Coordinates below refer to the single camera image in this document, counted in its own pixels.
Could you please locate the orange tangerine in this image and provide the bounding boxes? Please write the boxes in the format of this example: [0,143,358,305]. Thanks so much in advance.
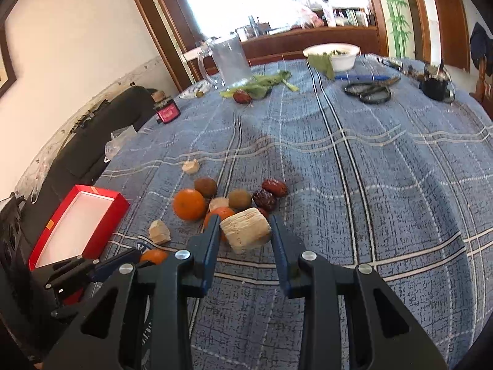
[203,206,237,240]
[140,249,168,265]
[173,189,207,221]

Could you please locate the large beige sugarcane chunk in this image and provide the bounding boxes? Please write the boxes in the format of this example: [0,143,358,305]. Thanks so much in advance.
[220,208,271,255]

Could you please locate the small beige chunk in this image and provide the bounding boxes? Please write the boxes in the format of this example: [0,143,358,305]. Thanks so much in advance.
[181,159,201,175]
[209,197,229,211]

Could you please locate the dark red jujube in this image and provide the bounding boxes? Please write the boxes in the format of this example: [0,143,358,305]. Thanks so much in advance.
[262,179,288,198]
[252,189,277,212]

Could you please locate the brown kiwi back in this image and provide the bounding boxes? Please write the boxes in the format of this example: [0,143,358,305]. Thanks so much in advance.
[194,177,217,199]

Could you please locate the brown kiwi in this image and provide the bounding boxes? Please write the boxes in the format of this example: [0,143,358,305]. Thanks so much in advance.
[228,189,251,211]
[194,177,217,199]

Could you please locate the brown kiwi front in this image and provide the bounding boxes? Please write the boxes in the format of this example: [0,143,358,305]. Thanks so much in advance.
[228,189,251,211]

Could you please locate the red box white interior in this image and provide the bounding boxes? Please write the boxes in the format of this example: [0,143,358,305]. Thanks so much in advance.
[27,185,129,271]

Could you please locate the black sofa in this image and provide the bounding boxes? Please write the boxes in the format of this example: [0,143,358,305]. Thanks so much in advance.
[0,85,159,340]

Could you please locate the blue plaid tablecloth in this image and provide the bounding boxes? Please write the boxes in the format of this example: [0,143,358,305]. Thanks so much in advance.
[97,60,492,367]

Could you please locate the clear plastic bag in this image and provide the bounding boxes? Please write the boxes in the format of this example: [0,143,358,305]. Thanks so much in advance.
[104,125,137,163]

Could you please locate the pink label jar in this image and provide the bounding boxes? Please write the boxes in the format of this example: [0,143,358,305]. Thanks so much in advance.
[151,90,181,124]

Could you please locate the black scissors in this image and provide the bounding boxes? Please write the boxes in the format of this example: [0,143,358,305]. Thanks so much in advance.
[343,77,401,105]

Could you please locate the blue pen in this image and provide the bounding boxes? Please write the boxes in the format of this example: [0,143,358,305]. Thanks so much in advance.
[334,74,390,82]

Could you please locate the small glass plate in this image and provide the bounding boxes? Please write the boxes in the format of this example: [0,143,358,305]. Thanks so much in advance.
[178,79,212,99]

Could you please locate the red jujube by vegetable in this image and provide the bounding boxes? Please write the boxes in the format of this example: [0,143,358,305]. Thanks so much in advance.
[233,89,252,105]

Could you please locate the green leafy vegetable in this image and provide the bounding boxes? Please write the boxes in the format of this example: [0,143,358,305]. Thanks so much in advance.
[220,70,300,99]

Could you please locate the green leaf on bowl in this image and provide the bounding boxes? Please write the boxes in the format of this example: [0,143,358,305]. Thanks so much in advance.
[307,53,335,80]

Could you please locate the white bowl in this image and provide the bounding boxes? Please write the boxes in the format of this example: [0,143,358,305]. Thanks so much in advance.
[303,43,361,72]

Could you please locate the clear glass pitcher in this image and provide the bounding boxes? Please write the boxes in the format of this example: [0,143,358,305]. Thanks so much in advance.
[197,33,252,89]

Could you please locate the wooden sideboard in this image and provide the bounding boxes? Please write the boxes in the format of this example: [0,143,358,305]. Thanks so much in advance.
[242,26,389,66]

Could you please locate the dark jacket hanging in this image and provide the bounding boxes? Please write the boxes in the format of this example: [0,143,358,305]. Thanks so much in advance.
[470,23,493,77]

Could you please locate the wooden door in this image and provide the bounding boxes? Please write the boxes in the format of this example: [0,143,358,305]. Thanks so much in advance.
[434,0,470,72]

